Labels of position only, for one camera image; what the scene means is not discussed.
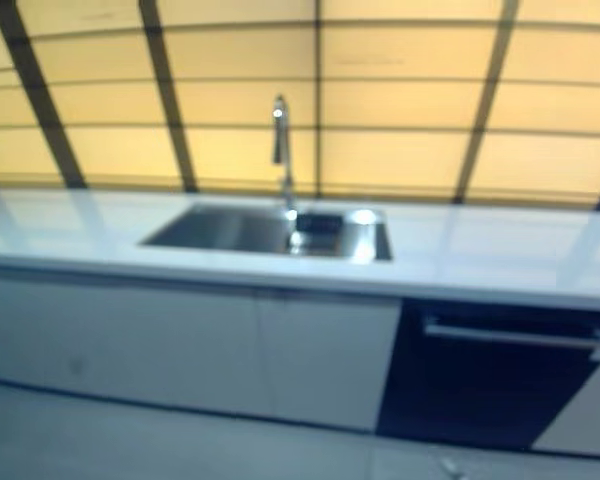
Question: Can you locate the built-in dishwasher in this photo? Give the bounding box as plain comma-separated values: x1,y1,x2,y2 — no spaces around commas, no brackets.
374,297,600,450

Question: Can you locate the black dishwasher door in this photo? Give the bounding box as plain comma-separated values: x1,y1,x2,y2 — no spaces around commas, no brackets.
374,298,600,450

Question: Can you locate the black sink dish rack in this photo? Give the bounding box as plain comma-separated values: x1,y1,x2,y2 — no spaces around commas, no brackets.
288,212,345,257

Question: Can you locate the stainless steel kitchen sink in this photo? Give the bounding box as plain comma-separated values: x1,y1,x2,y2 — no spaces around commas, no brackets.
138,202,394,262

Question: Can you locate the chrome pull-down kitchen faucet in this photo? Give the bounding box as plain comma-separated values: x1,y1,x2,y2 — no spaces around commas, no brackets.
271,94,299,221

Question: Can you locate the wide white cabinet door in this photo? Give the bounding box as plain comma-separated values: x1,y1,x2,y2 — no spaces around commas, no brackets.
0,264,276,419

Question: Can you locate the narrow white cabinet panel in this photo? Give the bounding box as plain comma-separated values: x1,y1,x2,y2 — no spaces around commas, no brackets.
532,344,600,459

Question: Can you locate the silver dishwasher door handle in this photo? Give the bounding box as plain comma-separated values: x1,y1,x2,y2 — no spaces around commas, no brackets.
422,314,600,361

